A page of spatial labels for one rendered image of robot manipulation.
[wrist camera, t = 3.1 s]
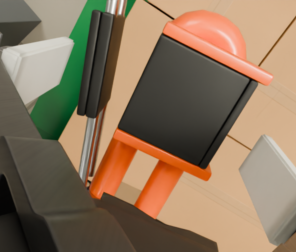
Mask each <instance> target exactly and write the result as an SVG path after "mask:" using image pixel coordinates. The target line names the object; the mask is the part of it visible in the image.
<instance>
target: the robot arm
mask: <svg viewBox="0 0 296 252"><path fill-rule="evenodd" d="M2 37H3V34H2V33H1V32H0V44H1V40H2ZM74 44H75V43H74V42H73V40H72V39H70V38H68V37H66V36H64V37H59V38H54V39H48V40H43V41H38V42H33V43H28V44H23V45H17V46H3V47H0V252H219V250H218V245H217V242H215V241H213V240H210V239H208V238H206V237H204V236H202V235H199V234H197V233H195V232H193V231H190V230H187V229H183V228H179V227H175V226H171V225H167V224H164V223H161V222H159V221H157V220H156V219H154V218H152V217H151V216H149V215H148V214H146V213H145V212H143V211H142V210H140V209H139V208H137V207H135V206H134V205H132V204H130V203H128V202H126V201H124V200H121V199H119V198H117V197H115V196H113V195H110V194H108V193H106V192H103V194H102V196H101V198H100V199H97V198H92V196H91V195H90V193H89V191H88V189H87V188H86V186H85V184H84V182H83V181H82V179H81V177H80V176H79V174H78V172H77V170H76V169H75V167H74V165H73V164H72V162H71V160H70V158H69V157H68V155H67V153H66V151H65V150H64V148H63V146H62V145H61V143H60V142H59V141H58V140H51V139H42V137H41V135H40V133H39V131H38V129H37V128H36V126H35V124H34V122H33V120H32V118H31V116H30V114H29V112H28V110H27V108H26V106H25V105H26V104H27V103H29V102H31V101H32V100H34V99H36V98H37V97H39V96H41V95H42V94H44V93H46V92H47V91H49V90H50V89H52V88H54V87H55V86H57V85H59V84H60V81H61V78H62V76H63V73H64V70H65V68H66V65H67V62H68V60H69V57H70V54H71V52H72V49H73V46H74ZM238 170H239V173H240V175H241V178H242V180H243V182H244V185H245V187H246V189H247V192H248V194H249V196H250V199H251V201H252V203H253V206H254V208H255V210H256V213H257V215H258V217H259V220H260V222H261V224H262V227H263V229H264V231H265V234H266V236H267V238H268V241H269V243H271V244H273V245H275V246H277V248H275V249H274V250H273V251H272V252H296V167H295V166H294V165H293V163H292V162H291V161H290V160H289V158H288V157H287V156H286V155H285V154H284V152H283V151H282V150H281V149H280V147H279V146H278V145H277V144H276V142H275V141H274V140H273V139H272V138H271V137H270V136H268V135H266V134H264V135H261V136H260V138H259V139H258V141H257V142H256V144H255V145H254V147H253V148H252V150H251V151H250V153H249V154H248V156H247V157H246V159H245V160H244V162H243V163H242V164H241V166H240V167H239V169H238Z"/></svg>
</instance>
